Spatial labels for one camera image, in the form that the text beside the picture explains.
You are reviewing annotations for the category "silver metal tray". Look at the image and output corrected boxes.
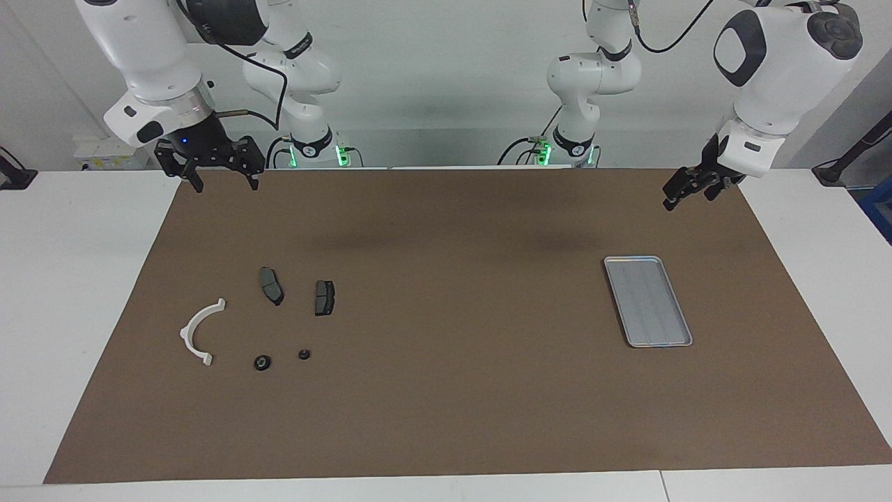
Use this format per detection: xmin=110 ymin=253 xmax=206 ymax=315
xmin=603 ymin=255 xmax=694 ymax=349

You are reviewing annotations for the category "white power strip box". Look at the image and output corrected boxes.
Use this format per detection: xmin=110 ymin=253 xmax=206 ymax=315
xmin=73 ymin=136 xmax=151 ymax=170

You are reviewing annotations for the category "dark curved brake pad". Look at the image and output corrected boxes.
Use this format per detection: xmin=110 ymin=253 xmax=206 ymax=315
xmin=259 ymin=266 xmax=285 ymax=307

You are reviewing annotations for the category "blue crate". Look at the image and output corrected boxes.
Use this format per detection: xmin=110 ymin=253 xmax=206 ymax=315
xmin=859 ymin=185 xmax=892 ymax=245

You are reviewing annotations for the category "black table clamp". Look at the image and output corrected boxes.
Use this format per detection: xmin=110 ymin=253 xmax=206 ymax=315
xmin=0 ymin=146 xmax=39 ymax=190

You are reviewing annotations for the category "brown table mat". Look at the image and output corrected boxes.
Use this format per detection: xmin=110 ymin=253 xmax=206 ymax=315
xmin=43 ymin=167 xmax=892 ymax=485

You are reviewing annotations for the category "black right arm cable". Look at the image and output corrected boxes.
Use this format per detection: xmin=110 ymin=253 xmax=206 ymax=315
xmin=178 ymin=0 xmax=289 ymax=132

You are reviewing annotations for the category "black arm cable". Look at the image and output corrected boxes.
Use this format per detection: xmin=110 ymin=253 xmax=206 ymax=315
xmin=178 ymin=0 xmax=289 ymax=132
xmin=627 ymin=0 xmax=715 ymax=54

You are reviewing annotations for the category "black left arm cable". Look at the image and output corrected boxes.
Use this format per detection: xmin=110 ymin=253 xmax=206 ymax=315
xmin=627 ymin=0 xmax=715 ymax=54

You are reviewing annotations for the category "white curved plastic bracket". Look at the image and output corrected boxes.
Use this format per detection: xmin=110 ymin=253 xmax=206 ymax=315
xmin=179 ymin=298 xmax=228 ymax=367

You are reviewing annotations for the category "black left base cable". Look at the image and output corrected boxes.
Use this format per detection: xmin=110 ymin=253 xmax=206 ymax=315
xmin=497 ymin=105 xmax=565 ymax=166

